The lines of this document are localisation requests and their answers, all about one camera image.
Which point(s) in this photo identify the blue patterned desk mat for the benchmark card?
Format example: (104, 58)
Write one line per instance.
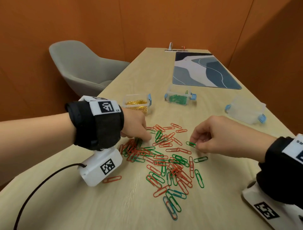
(206, 71)

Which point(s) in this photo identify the single green paper clip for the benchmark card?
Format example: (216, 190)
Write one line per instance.
(190, 143)

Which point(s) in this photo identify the sorted heap of gold clips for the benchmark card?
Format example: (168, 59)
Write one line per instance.
(137, 105)

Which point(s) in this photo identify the person's left hand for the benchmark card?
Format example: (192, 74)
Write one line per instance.
(136, 125)

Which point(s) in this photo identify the white left marker band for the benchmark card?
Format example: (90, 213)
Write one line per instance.
(94, 107)

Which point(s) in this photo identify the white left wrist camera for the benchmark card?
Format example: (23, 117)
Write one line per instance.
(92, 175)

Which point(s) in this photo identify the white marker band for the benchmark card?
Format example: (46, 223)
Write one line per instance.
(94, 107)
(290, 147)

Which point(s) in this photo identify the person's left forearm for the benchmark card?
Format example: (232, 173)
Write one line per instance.
(33, 144)

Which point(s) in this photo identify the white right marker band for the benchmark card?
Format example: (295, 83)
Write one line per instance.
(290, 147)

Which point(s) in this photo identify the person's right hand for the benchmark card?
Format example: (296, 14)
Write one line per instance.
(232, 139)

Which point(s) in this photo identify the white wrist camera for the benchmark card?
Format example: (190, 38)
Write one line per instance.
(248, 194)
(92, 175)

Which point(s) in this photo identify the transparent box with blue latches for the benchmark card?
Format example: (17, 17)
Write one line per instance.
(245, 110)
(136, 96)
(177, 89)

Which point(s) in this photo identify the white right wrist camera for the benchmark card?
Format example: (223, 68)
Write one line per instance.
(248, 194)

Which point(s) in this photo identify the pile of colored paper clips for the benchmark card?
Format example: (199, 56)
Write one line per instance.
(170, 165)

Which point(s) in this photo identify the sorted heap of green clips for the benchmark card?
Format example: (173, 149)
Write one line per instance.
(177, 99)

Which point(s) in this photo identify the grey shell chair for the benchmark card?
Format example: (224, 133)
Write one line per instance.
(80, 66)

